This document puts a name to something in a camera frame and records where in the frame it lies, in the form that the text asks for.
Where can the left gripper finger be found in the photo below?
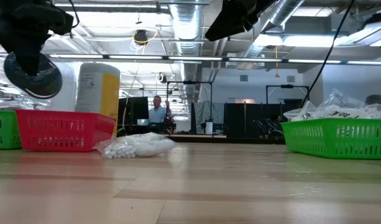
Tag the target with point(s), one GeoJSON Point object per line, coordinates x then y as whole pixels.
{"type": "Point", "coordinates": [41, 40]}
{"type": "Point", "coordinates": [22, 46]}

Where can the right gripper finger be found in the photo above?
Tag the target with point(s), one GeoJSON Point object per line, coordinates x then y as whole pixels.
{"type": "Point", "coordinates": [240, 9]}
{"type": "Point", "coordinates": [236, 28]}

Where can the long light strip bar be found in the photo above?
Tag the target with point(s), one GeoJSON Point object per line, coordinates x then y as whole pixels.
{"type": "Point", "coordinates": [190, 58]}

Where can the white building column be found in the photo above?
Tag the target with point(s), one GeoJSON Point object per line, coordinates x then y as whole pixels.
{"type": "Point", "coordinates": [70, 90]}

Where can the white and yellow canister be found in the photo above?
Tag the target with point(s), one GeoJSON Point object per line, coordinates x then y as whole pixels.
{"type": "Point", "coordinates": [94, 90]}

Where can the green plastic basket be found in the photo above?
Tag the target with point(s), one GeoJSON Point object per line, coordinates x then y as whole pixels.
{"type": "Point", "coordinates": [3, 130]}
{"type": "Point", "coordinates": [333, 140]}

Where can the grey hanging cloth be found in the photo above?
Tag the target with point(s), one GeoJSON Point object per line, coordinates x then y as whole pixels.
{"type": "Point", "coordinates": [209, 112]}

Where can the dark partition panel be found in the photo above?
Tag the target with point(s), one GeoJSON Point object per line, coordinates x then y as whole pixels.
{"type": "Point", "coordinates": [240, 118]}

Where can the small hanging ceiling device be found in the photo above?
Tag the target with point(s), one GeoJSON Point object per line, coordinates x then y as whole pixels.
{"type": "Point", "coordinates": [161, 78]}

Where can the red plastic basket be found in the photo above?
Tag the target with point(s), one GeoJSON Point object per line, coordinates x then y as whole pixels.
{"type": "Point", "coordinates": [62, 130]}

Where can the person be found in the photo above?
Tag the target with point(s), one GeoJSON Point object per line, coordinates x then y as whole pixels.
{"type": "Point", "coordinates": [159, 115]}
{"type": "Point", "coordinates": [278, 119]}

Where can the dark background monitor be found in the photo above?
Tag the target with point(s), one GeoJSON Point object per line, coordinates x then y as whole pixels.
{"type": "Point", "coordinates": [137, 109]}

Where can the grey office chair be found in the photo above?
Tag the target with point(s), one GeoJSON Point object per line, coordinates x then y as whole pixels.
{"type": "Point", "coordinates": [376, 99]}

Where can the slanted silver ventilation duct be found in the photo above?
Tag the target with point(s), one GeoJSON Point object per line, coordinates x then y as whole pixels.
{"type": "Point", "coordinates": [286, 11]}

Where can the upright silver ventilation duct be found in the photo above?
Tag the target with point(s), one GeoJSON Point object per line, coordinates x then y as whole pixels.
{"type": "Point", "coordinates": [185, 31]}

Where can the black background rig frame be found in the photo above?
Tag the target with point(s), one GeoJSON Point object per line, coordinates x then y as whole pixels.
{"type": "Point", "coordinates": [286, 86]}
{"type": "Point", "coordinates": [190, 82]}

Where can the black aluminium rig frame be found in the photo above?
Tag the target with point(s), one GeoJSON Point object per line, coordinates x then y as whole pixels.
{"type": "Point", "coordinates": [240, 140]}

